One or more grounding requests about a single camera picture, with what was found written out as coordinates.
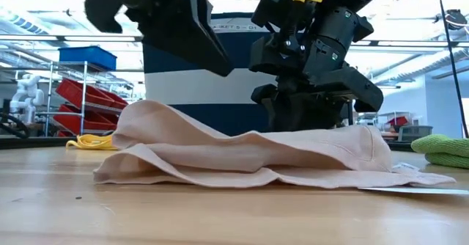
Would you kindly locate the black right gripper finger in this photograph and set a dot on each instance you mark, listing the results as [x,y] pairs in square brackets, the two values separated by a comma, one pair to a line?
[286,109]
[340,91]

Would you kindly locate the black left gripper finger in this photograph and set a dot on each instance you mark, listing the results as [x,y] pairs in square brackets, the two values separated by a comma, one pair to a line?
[183,36]
[104,10]

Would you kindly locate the navy white striped fabric basket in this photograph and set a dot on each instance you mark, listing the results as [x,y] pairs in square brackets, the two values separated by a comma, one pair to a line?
[205,87]

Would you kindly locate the tan cloth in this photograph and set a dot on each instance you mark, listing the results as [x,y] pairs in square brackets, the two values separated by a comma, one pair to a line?
[220,157]

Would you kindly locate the green microfibre towel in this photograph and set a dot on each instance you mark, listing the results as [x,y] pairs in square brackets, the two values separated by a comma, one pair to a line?
[443,146]

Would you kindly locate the yellow microfibre towel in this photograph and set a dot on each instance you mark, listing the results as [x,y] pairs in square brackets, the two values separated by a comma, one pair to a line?
[91,142]

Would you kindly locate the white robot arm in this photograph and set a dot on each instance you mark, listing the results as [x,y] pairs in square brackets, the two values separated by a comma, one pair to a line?
[27,91]

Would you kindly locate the blue plastic bin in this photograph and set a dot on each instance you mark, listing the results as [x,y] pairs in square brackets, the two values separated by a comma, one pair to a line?
[88,56]

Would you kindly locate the red box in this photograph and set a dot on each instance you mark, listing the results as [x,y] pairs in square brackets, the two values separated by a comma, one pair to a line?
[398,121]

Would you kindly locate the grey bin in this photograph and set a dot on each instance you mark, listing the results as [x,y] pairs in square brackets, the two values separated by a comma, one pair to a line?
[414,132]

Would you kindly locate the large red plastic bin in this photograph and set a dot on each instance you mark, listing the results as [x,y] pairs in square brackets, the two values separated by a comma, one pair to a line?
[77,92]
[80,122]

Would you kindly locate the small red plastic bin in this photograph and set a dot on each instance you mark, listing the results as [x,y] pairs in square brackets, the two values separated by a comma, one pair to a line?
[117,100]
[110,120]

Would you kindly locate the thin black pole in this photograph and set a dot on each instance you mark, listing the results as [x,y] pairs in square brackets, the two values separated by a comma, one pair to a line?
[452,58]

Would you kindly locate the black vertical post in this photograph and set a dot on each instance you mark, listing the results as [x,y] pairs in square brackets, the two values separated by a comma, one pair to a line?
[350,117]

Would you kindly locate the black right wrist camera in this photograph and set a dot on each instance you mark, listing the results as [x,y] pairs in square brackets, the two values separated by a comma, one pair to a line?
[273,3]

